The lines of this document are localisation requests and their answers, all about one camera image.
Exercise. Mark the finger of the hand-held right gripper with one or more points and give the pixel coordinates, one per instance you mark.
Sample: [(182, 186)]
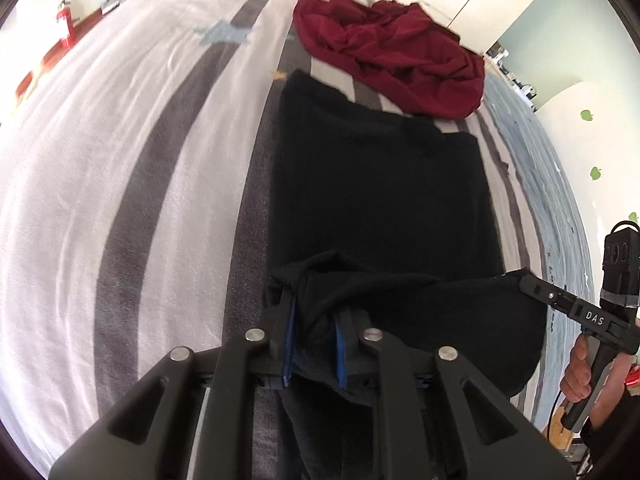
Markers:
[(542, 290)]

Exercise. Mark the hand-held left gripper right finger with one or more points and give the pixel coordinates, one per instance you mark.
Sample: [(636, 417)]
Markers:
[(341, 355)]

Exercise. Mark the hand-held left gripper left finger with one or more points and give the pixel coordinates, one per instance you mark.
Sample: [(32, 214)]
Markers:
[(288, 355)]

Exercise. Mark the black printed sweatshirt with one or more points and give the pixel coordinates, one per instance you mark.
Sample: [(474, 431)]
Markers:
[(380, 185)]

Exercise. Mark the person's right forearm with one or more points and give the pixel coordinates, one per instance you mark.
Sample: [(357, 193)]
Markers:
[(615, 440)]

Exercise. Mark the person's right hand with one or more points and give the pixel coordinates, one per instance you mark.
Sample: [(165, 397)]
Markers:
[(575, 370)]

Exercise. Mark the wooden cabinet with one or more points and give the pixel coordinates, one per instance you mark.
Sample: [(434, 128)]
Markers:
[(562, 440)]

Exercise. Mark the white board with green stickers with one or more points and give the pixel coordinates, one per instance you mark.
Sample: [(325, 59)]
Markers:
[(590, 150)]

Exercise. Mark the cluttered white dresser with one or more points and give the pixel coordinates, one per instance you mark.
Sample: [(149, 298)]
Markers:
[(520, 87)]

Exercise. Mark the striped bed sheet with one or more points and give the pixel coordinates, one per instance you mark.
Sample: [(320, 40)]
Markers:
[(125, 160)]

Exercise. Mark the dark red garment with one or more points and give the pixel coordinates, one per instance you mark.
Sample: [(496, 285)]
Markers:
[(400, 50)]

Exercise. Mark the red fire extinguisher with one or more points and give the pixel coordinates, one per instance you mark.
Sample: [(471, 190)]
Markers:
[(65, 25)]

